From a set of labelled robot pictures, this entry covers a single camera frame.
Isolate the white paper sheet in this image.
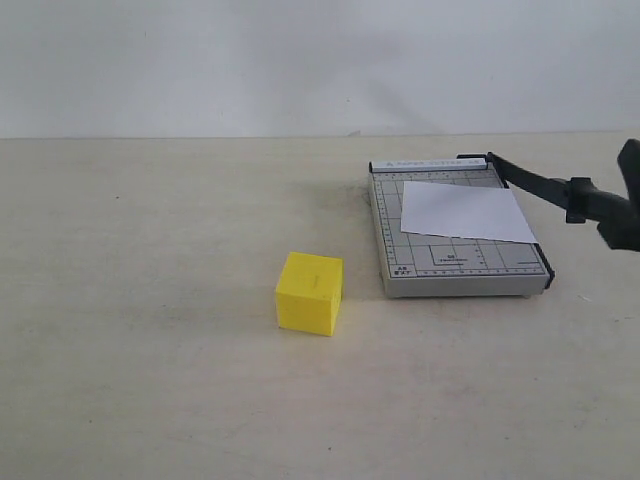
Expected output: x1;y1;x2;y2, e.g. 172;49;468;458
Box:
400;181;537;244

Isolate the yellow foam cube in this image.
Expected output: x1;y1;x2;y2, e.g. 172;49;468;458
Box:
275;252;344;337

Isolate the black cutter blade arm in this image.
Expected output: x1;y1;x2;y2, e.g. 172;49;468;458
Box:
487;152;639;252

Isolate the grey paper cutter base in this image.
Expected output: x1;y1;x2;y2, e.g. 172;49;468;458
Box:
369;154;555;298

